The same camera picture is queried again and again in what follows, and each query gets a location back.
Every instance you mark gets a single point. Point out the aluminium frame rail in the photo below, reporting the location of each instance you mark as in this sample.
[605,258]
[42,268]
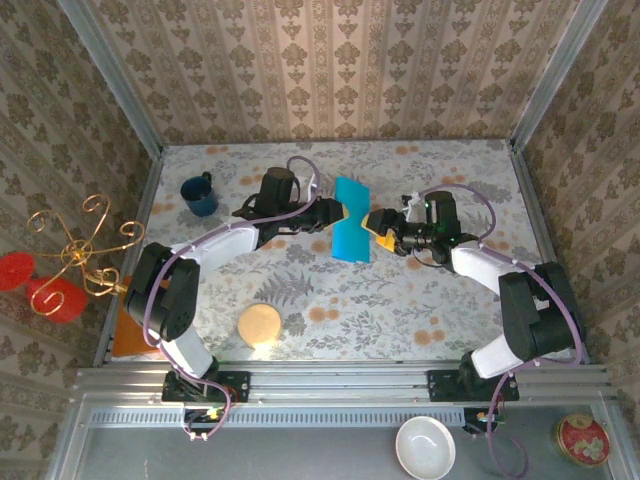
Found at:
[340,385]

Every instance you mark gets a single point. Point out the aluminium frame post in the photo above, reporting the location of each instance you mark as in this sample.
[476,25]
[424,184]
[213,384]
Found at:
[111,75]
[556,75]

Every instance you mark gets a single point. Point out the round cork coaster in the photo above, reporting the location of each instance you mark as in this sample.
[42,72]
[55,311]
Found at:
[259,326]

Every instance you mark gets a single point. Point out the dark blue mug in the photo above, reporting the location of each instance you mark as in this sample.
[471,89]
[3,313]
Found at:
[200,197]

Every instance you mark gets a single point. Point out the blue paper sheet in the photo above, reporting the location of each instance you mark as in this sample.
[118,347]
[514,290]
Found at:
[351,195]

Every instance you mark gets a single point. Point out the small black controller board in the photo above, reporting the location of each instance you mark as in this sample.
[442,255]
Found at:
[200,416]
[475,419]

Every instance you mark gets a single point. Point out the orange wooden board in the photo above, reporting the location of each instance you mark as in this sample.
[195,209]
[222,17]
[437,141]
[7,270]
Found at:
[130,341]

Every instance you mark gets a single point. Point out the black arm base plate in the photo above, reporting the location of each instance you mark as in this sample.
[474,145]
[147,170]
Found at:
[240,387]
[440,385]

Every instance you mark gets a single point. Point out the red plastic goblet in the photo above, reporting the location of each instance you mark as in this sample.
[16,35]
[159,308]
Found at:
[70,302]

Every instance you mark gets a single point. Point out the red round tin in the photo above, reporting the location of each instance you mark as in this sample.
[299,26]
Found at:
[584,441]

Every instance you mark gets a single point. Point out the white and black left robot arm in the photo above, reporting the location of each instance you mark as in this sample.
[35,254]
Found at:
[225,245]

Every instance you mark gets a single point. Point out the aluminium table side rail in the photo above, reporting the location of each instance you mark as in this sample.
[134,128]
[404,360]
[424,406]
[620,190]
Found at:
[148,190]
[531,200]

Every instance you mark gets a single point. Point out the white bowl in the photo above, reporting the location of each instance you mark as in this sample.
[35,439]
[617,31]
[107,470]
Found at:
[425,447]

